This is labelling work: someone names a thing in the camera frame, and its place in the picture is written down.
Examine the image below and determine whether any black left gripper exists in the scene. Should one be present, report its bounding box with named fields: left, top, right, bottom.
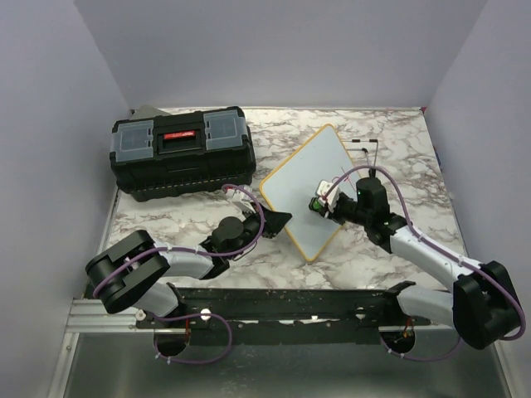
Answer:
left=228, top=202, right=293, bottom=260

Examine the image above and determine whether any green whiteboard eraser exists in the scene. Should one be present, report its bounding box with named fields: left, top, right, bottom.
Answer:
left=309, top=197, right=326, bottom=216

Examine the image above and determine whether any yellow framed whiteboard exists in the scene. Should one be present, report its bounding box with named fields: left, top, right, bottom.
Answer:
left=259, top=124, right=354, bottom=262

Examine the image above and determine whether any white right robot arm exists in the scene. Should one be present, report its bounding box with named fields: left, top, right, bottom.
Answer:
left=309, top=177, right=526, bottom=350

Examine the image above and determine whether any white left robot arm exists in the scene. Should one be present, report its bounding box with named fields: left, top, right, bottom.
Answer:
left=85, top=207, right=292, bottom=328

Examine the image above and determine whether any black plastic toolbox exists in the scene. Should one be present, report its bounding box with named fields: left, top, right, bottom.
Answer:
left=110, top=106, right=256, bottom=202

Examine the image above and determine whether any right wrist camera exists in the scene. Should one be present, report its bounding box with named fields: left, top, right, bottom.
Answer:
left=314, top=180, right=342, bottom=212

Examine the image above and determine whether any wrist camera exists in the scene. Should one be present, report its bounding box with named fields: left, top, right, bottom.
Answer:
left=314, top=180, right=342, bottom=212
left=222, top=184, right=257, bottom=215

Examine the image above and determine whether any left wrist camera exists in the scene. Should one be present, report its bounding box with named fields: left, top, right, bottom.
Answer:
left=222, top=184, right=257, bottom=215

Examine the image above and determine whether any black wire whiteboard stand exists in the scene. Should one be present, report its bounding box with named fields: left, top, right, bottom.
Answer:
left=343, top=138, right=379, bottom=177

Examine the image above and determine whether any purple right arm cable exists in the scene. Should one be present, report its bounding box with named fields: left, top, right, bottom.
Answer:
left=327, top=165, right=527, bottom=361

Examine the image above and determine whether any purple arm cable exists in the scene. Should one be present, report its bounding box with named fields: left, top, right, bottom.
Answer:
left=93, top=184, right=267, bottom=366
left=327, top=165, right=527, bottom=361

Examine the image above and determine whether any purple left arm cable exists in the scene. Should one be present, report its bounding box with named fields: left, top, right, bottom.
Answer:
left=93, top=184, right=267, bottom=366

